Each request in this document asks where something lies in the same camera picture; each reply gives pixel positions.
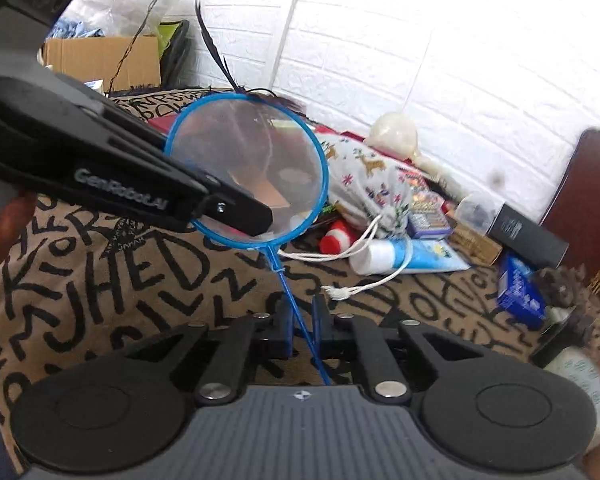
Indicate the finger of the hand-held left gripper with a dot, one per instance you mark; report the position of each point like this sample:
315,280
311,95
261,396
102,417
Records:
240,207

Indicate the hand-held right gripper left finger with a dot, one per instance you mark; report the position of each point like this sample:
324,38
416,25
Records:
286,332

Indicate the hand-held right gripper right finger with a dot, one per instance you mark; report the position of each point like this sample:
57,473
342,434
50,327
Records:
319,322

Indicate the blue hand net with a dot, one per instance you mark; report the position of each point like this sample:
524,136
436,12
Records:
290,160

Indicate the person's left hand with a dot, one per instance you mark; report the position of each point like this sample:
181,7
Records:
2,225

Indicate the white blue small box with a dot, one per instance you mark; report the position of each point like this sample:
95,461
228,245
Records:
94,86

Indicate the open brown cardboard box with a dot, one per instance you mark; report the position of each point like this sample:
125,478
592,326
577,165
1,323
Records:
100,62

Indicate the red capped small bottle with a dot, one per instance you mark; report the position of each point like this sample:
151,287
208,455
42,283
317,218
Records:
336,239

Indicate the blue crumpled cloth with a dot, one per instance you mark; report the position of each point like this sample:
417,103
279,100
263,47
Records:
77,30

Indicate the white blue toothpaste tube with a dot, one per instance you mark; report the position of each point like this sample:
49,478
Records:
410,255

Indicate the letter print mat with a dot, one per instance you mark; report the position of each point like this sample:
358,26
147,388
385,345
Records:
130,280

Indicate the black green bag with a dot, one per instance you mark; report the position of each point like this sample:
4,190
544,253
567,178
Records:
172,52

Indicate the colourful blue packet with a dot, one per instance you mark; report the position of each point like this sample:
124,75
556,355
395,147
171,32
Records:
427,212

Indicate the long black feather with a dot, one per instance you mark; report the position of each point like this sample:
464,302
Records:
215,45

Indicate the cream round bulb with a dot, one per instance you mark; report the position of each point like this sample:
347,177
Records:
395,132

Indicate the small brown box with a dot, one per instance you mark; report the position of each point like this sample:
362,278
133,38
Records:
477,245

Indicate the clear plastic cup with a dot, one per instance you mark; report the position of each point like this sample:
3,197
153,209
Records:
475,207

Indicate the blue printed box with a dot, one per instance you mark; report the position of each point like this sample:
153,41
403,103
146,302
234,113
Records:
522,290

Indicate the black rectangular box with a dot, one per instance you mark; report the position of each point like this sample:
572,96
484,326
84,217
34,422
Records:
527,232

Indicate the black power adapter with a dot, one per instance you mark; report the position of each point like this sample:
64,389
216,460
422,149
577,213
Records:
552,347

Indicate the grey hair clip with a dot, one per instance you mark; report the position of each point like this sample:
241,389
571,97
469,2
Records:
560,287

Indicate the patterned clear tape roll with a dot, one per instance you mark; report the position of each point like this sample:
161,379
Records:
592,390

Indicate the dark wooden board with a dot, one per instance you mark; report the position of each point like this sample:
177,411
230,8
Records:
587,200

